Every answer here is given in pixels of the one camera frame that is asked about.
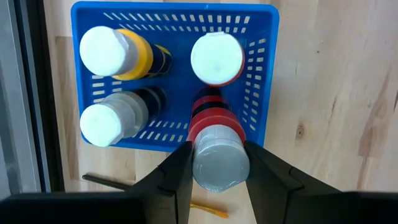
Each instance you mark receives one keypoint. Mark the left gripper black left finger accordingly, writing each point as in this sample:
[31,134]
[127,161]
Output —
[171,186]

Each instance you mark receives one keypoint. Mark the yellow paint bottle white cap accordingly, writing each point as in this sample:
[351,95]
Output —
[136,56]

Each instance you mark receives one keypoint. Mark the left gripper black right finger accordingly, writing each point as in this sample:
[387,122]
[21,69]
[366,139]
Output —
[273,186]

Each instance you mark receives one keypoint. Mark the red paint bottle white cap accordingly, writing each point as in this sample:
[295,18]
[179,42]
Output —
[216,59]
[217,161]

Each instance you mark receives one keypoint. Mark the grey paint bottle white cap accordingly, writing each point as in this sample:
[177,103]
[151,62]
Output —
[130,105]

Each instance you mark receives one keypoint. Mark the blue plastic basket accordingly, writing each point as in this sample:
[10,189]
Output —
[186,93]

